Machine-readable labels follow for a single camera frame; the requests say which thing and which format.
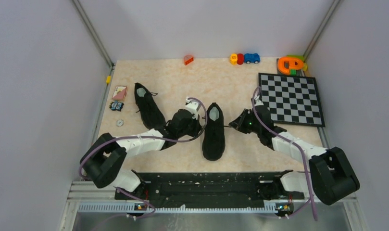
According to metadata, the orange toy brick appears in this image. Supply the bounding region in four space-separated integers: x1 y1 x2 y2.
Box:
183 55 194 65

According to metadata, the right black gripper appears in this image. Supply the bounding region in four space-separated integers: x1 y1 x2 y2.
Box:
230 109 262 134

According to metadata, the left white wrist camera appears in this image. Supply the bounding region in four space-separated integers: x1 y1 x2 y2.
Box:
184 98 200 120

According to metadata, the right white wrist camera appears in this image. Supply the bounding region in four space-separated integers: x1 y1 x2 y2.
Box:
252 98 264 107

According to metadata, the purple cable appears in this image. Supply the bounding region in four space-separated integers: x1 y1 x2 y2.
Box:
251 87 318 221
79 97 208 220

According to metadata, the small round metal disc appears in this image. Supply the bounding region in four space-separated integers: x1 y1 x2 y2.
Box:
116 119 124 127

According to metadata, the black shoe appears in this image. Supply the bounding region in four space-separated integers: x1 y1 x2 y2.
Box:
202 103 226 161
134 83 166 129

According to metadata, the pink triangle card box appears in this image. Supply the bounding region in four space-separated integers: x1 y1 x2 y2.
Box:
112 86 128 102

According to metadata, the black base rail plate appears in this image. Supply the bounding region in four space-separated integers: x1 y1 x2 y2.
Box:
131 171 308 212

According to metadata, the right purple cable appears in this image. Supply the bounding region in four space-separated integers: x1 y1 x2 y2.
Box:
251 87 318 221

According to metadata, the small blue black toy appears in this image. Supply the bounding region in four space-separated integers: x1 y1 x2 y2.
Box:
109 101 124 112

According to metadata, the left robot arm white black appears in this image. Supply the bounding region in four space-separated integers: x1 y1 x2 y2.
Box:
80 109 201 199

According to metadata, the red toy cylinder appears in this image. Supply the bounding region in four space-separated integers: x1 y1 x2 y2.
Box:
237 53 244 65

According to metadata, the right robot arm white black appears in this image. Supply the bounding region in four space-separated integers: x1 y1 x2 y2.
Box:
229 105 361 205

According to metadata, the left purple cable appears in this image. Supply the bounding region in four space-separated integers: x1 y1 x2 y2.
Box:
79 97 208 220

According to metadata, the orange ring toy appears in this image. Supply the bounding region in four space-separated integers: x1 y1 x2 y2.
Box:
276 56 306 76

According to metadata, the blue toy car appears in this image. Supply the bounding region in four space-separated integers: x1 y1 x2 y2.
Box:
244 53 261 64

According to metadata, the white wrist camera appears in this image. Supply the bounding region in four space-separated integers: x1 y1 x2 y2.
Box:
252 98 264 107
184 98 200 120

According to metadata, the yellow toy cylinder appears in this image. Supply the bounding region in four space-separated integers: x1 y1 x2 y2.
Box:
229 53 238 65

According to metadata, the black white checkerboard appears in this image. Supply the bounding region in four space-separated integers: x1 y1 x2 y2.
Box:
258 73 325 127

